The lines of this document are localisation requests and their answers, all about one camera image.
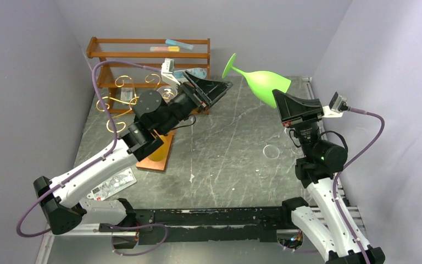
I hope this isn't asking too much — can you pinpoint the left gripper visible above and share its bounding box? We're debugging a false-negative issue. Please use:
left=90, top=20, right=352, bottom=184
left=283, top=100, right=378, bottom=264
left=161, top=73, right=236, bottom=137

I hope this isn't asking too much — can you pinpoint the green plastic wine glass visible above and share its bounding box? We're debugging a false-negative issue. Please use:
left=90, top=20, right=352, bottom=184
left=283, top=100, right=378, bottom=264
left=221, top=53, right=292, bottom=108

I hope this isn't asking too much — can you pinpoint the clear wine glass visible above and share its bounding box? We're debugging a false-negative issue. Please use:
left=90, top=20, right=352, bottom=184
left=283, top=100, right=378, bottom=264
left=254, top=166, right=275, bottom=179
left=156, top=85, right=178, bottom=103

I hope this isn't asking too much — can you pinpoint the orange plastic wine glass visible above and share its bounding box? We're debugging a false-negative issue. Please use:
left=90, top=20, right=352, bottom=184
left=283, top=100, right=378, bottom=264
left=148, top=135, right=171, bottom=162

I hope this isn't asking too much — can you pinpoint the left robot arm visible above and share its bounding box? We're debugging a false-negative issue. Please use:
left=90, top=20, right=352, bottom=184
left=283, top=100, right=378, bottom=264
left=34, top=71, right=233, bottom=235

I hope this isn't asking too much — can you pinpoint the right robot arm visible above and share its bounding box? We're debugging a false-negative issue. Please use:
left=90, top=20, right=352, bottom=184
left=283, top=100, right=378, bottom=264
left=272, top=90, right=385, bottom=263

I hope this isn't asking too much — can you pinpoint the wooden shelf rack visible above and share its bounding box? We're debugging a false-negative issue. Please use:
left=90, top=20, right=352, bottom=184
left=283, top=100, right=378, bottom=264
left=86, top=37, right=211, bottom=100

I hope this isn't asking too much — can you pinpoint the small clear glass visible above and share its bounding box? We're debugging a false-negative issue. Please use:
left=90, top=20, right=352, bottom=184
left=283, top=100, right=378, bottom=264
left=263, top=145, right=280, bottom=160

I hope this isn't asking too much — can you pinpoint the blue toothbrush package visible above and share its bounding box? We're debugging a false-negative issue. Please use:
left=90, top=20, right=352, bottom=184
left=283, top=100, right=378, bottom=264
left=192, top=67, right=208, bottom=79

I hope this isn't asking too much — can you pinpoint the small box on shelf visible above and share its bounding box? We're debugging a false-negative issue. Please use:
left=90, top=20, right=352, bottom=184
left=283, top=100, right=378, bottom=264
left=120, top=87, right=134, bottom=103

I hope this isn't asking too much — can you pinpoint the packaged item on table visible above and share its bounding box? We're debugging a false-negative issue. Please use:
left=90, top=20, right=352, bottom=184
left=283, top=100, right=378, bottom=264
left=86, top=167, right=137, bottom=201

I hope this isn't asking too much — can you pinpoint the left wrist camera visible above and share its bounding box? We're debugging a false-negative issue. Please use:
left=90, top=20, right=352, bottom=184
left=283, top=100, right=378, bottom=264
left=160, top=58, right=180, bottom=88

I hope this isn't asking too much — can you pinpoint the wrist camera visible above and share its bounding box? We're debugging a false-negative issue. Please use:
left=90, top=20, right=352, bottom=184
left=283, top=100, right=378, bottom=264
left=160, top=58, right=180, bottom=88
left=323, top=92, right=350, bottom=118

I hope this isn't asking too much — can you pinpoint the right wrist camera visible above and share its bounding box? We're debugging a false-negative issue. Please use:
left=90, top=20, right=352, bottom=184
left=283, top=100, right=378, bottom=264
left=323, top=92, right=350, bottom=118

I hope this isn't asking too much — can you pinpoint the black base frame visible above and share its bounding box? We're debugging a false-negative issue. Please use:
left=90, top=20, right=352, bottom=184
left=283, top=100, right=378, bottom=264
left=98, top=198, right=361, bottom=252

